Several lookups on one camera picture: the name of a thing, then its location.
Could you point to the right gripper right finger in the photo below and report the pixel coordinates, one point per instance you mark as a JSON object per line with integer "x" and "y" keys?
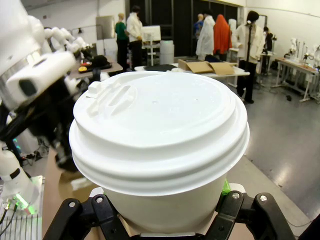
{"x": 250, "y": 215}

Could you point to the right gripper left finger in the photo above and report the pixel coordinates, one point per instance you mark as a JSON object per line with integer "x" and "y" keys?
{"x": 75, "y": 217}

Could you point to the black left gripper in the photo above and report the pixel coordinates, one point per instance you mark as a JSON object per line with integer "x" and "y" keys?
{"x": 50, "y": 112}

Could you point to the white paper cup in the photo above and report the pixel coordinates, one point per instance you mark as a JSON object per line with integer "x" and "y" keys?
{"x": 162, "y": 207}

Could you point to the white plastic cup lid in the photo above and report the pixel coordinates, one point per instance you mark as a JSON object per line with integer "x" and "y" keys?
{"x": 160, "y": 130}

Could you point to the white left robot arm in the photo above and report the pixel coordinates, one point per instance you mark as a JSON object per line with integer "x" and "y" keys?
{"x": 37, "y": 70}

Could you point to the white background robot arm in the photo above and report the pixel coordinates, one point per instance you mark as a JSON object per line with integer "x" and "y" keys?
{"x": 62, "y": 35}

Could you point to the brown top table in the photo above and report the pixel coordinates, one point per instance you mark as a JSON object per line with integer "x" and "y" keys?
{"x": 115, "y": 68}

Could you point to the black bag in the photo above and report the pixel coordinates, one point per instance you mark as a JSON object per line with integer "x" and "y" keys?
{"x": 101, "y": 61}

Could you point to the black cloth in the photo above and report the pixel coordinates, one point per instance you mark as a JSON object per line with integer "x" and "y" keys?
{"x": 158, "y": 67}

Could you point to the mannequin in green shirt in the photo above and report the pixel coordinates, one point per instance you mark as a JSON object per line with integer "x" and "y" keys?
{"x": 121, "y": 31}

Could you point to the white table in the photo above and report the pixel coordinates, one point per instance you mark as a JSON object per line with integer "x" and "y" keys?
{"x": 240, "y": 73}

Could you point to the white cylindrical appliance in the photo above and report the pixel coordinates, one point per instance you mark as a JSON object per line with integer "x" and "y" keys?
{"x": 166, "y": 51}

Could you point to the person in white jacket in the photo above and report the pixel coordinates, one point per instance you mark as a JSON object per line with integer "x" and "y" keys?
{"x": 133, "y": 27}

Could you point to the white board on stand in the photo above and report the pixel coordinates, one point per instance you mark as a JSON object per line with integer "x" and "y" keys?
{"x": 151, "y": 33}

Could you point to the white-legged workbench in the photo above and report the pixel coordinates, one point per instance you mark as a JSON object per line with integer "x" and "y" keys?
{"x": 295, "y": 65}

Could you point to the open brown cardboard box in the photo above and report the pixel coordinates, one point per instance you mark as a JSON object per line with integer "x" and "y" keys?
{"x": 200, "y": 67}

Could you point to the black stand pole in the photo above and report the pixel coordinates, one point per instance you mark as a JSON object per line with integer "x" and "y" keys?
{"x": 248, "y": 50}

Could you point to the mannequin in white jacket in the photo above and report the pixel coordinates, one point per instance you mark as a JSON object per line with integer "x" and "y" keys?
{"x": 255, "y": 42}

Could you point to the small white background robot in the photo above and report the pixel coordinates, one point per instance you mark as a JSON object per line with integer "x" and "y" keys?
{"x": 296, "y": 48}

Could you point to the person in dark clothes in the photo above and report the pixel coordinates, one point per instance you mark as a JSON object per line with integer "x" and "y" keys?
{"x": 268, "y": 37}

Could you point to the mannequin in orange garment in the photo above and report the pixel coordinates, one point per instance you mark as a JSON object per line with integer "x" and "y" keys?
{"x": 222, "y": 35}

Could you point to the mannequin in white coat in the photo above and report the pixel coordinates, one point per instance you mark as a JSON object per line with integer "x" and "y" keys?
{"x": 205, "y": 37}

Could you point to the grey wall panel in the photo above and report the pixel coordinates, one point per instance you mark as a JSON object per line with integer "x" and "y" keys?
{"x": 105, "y": 27}

